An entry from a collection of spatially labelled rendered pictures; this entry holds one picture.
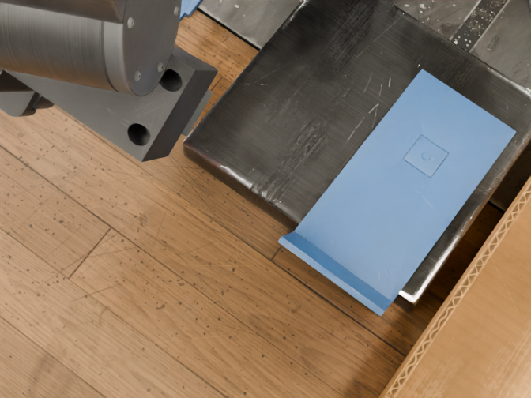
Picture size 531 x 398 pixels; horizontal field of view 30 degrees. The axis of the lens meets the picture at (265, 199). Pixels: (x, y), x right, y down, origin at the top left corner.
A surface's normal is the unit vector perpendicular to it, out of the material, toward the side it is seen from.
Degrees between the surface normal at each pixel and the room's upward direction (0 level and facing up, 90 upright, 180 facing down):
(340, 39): 0
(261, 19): 0
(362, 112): 0
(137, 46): 81
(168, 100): 31
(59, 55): 73
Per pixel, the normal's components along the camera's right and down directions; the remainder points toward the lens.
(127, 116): -0.22, 0.11
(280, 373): 0.04, -0.35
